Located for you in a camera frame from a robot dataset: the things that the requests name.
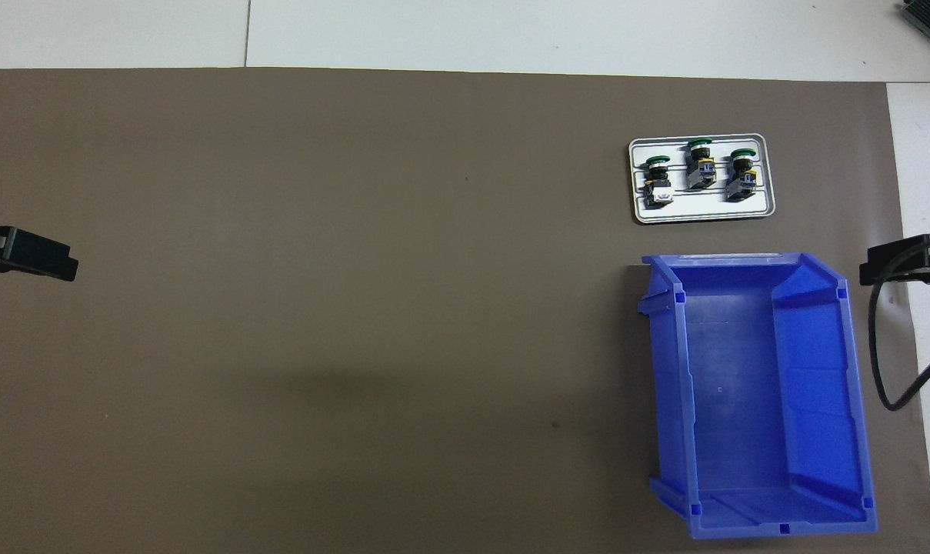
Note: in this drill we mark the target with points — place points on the green push button switch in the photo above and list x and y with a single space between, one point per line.
741 178
701 165

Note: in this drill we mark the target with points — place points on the green push button white base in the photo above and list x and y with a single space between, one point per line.
657 185

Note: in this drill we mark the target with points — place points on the blue plastic storage bin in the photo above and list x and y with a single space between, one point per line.
741 400

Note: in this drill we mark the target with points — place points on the silver metal tray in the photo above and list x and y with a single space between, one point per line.
703 211

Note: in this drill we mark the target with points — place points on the brown table mat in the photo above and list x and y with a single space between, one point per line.
318 308

